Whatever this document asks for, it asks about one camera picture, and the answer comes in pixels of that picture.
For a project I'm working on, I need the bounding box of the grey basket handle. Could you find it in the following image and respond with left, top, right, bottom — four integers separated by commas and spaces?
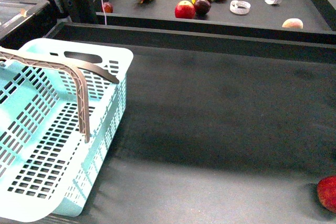
1, 47, 119, 143

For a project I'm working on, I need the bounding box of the light blue plastic basket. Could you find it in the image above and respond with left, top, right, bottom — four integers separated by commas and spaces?
1, 38, 133, 222

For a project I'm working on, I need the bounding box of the red apple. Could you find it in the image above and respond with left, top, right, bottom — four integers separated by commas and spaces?
174, 1, 195, 19

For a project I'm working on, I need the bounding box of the dark purple plum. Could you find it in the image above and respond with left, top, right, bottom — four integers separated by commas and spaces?
194, 0, 211, 15

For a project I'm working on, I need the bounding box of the small dark red fruit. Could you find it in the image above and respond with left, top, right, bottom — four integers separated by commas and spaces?
102, 2, 113, 13

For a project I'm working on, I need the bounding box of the pale peach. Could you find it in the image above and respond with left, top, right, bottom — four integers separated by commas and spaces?
282, 18, 303, 29

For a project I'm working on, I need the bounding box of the red strawberry-like fruit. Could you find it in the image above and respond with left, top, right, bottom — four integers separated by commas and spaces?
317, 175, 335, 213

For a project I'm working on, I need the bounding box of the white tape ring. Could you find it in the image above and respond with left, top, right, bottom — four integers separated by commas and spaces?
229, 0, 251, 16

